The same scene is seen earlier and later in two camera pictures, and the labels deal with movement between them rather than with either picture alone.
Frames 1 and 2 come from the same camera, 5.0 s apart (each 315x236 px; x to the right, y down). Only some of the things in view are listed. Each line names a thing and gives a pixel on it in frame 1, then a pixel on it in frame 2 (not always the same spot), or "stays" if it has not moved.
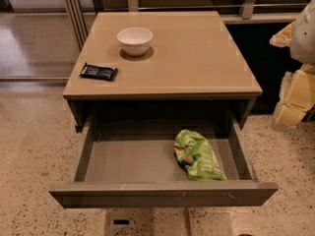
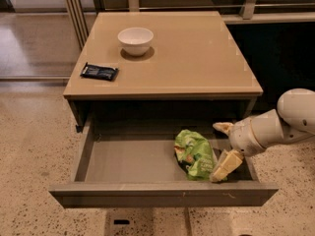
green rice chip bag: (196, 156) stays
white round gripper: (304, 38) → (240, 137)
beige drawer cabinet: (157, 65) stays
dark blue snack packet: (98, 72) stays
